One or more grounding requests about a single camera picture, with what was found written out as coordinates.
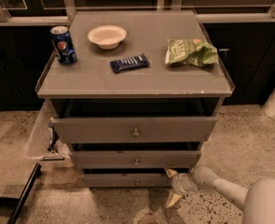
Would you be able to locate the grey drawer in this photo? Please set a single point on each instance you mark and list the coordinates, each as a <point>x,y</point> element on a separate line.
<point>134,159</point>
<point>134,130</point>
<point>126,180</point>

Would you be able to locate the grey top drawer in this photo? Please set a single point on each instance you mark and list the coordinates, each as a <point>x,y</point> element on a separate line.
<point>134,130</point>

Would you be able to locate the grey drawer cabinet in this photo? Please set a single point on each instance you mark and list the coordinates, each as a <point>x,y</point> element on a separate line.
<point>91,89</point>

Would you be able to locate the black metal bar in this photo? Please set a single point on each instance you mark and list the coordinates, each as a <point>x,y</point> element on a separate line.
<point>25,193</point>

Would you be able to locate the grey middle drawer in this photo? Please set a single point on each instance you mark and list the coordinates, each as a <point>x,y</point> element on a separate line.
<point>134,159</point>

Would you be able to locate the blue pepsi can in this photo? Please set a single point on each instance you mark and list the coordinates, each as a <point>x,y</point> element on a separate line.
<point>63,45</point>

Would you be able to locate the grey bottom drawer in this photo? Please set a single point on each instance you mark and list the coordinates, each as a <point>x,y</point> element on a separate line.
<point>126,180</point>

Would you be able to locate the clear plastic bin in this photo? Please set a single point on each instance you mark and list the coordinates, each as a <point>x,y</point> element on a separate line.
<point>39,142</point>

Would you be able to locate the dark blue candy bar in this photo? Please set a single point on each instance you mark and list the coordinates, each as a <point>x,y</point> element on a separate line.
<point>131,63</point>

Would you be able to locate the metal window rail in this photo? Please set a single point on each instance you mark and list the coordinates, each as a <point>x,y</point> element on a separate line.
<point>28,20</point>

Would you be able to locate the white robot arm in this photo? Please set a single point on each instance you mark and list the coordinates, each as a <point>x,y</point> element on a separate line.
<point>257,203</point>

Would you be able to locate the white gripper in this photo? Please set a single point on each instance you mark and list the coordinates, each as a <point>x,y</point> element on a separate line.
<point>181,183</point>

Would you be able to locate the green chip bag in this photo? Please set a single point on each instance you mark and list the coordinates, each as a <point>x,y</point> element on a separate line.
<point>194,52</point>

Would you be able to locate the white paper bowl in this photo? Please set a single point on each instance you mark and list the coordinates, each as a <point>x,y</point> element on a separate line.
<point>107,36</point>

